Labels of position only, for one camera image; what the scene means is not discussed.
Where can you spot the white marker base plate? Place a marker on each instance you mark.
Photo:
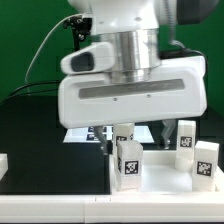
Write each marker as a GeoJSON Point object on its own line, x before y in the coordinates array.
{"type": "Point", "coordinates": [86, 135]}

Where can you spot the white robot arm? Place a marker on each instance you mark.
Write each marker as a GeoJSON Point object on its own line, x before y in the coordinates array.
{"type": "Point", "coordinates": [122, 77]}

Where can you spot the black camera stand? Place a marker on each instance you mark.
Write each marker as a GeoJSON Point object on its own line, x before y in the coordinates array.
{"type": "Point", "coordinates": [81, 28]}

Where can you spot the white left obstacle block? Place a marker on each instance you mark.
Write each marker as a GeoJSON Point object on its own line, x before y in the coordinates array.
{"type": "Point", "coordinates": [3, 165]}

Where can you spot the white square table top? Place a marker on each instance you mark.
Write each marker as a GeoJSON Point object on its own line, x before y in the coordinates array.
{"type": "Point", "coordinates": [159, 176]}

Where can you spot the white front obstacle rail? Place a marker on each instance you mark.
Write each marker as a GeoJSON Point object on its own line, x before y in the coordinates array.
{"type": "Point", "coordinates": [113, 209]}

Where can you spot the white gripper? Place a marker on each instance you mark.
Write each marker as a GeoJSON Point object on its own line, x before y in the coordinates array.
{"type": "Point", "coordinates": [174, 90]}

